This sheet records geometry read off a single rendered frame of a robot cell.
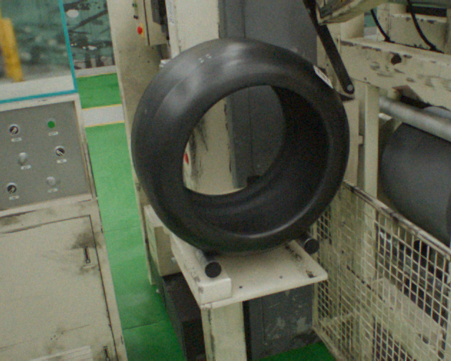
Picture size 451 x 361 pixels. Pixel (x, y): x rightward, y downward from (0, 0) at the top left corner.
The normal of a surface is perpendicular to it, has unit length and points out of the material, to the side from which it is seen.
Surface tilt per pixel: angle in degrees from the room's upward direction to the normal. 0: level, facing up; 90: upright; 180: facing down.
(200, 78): 50
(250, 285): 0
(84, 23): 90
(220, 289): 90
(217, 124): 90
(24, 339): 90
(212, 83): 80
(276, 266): 0
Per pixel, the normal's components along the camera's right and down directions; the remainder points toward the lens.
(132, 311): -0.08, -0.92
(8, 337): 0.31, 0.34
